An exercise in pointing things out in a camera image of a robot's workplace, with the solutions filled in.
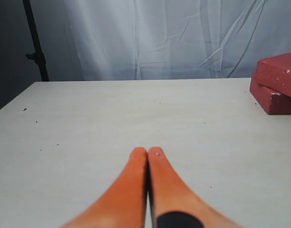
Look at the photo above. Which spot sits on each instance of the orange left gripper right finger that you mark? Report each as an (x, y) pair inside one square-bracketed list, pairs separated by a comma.
[(173, 203)]

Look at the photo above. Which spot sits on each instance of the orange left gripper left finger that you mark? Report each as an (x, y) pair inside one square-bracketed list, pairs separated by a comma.
[(123, 205)]

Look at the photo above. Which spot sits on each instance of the red brick angled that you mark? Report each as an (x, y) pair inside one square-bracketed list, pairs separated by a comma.
[(275, 73)]

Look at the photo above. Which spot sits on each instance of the red brick back left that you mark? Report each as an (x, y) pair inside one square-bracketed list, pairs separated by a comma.
[(271, 101)]

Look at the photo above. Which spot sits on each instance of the white backdrop curtain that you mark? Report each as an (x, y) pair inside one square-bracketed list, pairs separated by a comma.
[(177, 39)]

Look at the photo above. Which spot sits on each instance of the black stand pole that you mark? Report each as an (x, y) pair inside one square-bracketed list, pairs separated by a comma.
[(38, 56)]

